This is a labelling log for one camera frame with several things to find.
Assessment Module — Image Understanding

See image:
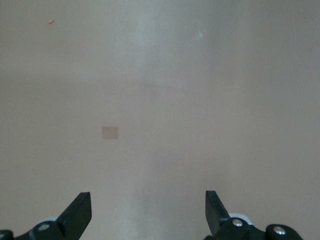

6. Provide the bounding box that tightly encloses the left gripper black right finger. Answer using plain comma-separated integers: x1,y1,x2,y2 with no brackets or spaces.
204,190,254,240

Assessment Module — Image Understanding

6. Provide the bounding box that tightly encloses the brown square tape patch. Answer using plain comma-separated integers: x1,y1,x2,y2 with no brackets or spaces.
101,126,119,140

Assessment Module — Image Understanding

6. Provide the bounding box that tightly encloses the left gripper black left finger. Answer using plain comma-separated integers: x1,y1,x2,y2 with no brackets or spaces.
14,191,93,240

